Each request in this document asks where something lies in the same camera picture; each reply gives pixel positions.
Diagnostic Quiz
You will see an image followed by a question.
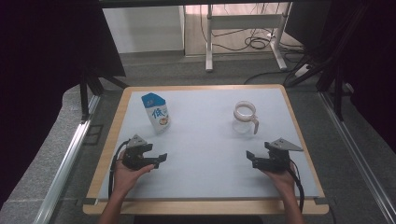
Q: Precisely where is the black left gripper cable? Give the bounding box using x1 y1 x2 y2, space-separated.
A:
107 139 130 200

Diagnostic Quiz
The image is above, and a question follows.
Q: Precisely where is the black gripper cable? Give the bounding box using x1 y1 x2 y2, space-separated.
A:
107 139 130 200
288 159 305 214

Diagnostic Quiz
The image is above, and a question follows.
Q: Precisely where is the white table mat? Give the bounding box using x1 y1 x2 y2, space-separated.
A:
97 88 320 200

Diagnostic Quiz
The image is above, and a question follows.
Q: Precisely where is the aluminium floor rail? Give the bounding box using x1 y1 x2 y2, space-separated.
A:
318 91 396 224
32 94 102 224

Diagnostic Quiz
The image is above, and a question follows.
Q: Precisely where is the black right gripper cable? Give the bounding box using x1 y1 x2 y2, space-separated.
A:
288 159 305 214

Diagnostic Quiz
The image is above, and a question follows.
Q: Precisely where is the white power strip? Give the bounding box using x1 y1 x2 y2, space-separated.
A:
293 63 312 78

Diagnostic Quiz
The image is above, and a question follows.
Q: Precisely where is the dark curtain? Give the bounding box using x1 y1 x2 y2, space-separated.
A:
330 0 396 153
0 0 127 209

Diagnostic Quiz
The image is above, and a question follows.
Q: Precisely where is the black metal stand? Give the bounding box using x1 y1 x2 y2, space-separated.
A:
78 68 129 123
283 3 372 123

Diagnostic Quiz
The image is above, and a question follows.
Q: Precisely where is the black table clamp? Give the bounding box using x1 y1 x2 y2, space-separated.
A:
313 196 337 206

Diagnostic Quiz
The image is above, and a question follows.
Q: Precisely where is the person's right hand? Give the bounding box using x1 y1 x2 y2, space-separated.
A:
262 161 296 195

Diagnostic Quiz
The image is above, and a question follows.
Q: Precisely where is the black floor cable bundle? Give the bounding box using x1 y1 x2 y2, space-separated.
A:
199 3 306 63

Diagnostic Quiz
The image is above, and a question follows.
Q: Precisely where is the white desk frame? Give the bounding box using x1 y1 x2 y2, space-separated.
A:
205 3 293 73

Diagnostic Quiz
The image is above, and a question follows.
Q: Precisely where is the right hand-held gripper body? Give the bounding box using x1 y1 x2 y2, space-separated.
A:
264 137 304 173

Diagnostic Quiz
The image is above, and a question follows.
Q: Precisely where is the glass pitcher with beige rim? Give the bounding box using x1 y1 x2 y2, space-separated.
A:
232 100 261 135

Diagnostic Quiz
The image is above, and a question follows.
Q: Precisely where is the wooden table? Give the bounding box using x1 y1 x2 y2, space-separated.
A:
82 83 330 217

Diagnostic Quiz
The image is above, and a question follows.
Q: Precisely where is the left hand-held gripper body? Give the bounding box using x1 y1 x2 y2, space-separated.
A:
121 133 154 172

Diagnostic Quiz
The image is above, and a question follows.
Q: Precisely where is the blue and white milk carton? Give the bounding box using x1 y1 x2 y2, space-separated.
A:
140 91 172 135

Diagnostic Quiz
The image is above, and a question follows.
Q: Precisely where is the person's left hand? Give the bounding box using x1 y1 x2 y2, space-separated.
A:
112 150 156 195

